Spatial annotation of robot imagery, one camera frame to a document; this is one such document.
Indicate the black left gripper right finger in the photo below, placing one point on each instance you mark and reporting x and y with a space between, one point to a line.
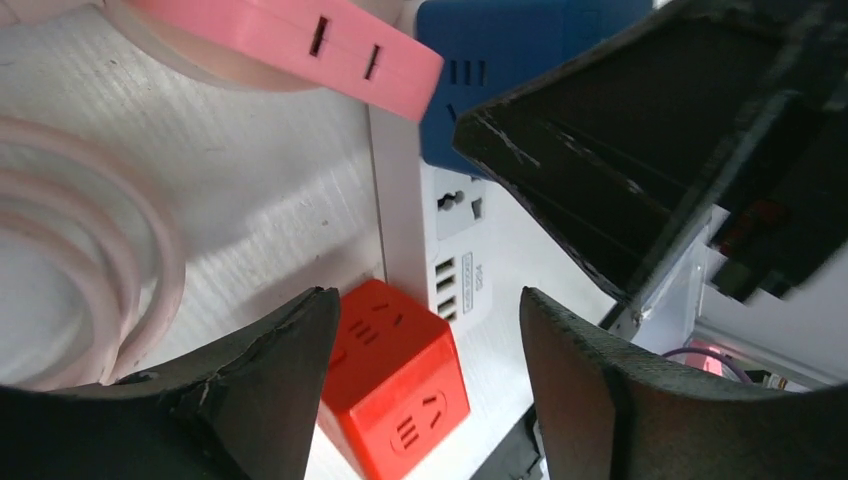
609 409

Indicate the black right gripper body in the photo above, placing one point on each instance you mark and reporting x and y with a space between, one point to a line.
787 207

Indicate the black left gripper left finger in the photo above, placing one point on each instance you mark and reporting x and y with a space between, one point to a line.
241 407

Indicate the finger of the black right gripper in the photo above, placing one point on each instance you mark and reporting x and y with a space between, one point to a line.
622 152

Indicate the orange-red cube socket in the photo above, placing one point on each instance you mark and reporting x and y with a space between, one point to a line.
394 387

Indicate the blue cube socket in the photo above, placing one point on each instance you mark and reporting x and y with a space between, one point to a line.
492 47

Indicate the white tower power strip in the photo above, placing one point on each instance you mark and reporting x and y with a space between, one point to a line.
466 249

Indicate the pink round socket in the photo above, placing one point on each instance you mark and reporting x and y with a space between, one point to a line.
281 45

